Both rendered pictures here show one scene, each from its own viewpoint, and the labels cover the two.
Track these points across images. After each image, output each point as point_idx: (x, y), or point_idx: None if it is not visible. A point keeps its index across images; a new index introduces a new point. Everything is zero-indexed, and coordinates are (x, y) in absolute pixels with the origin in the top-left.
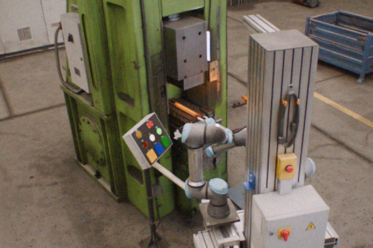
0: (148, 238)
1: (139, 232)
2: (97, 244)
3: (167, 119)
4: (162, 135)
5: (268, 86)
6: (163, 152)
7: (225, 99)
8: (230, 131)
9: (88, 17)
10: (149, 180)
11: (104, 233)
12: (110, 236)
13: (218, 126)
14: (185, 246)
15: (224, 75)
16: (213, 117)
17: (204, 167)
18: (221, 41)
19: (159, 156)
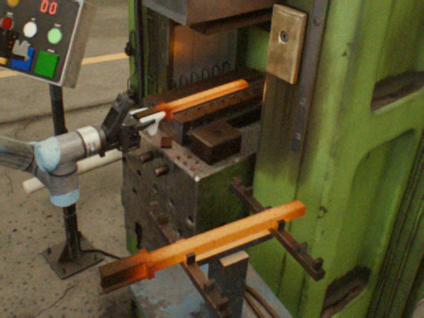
0: (87, 246)
1: (111, 233)
2: (95, 187)
3: (166, 76)
4: (52, 50)
5: None
6: (25, 74)
7: (319, 187)
8: (40, 151)
9: None
10: (55, 126)
11: (119, 192)
12: (110, 199)
13: (79, 129)
14: (49, 305)
15: (333, 103)
16: (116, 116)
17: (151, 248)
18: None
19: (11, 69)
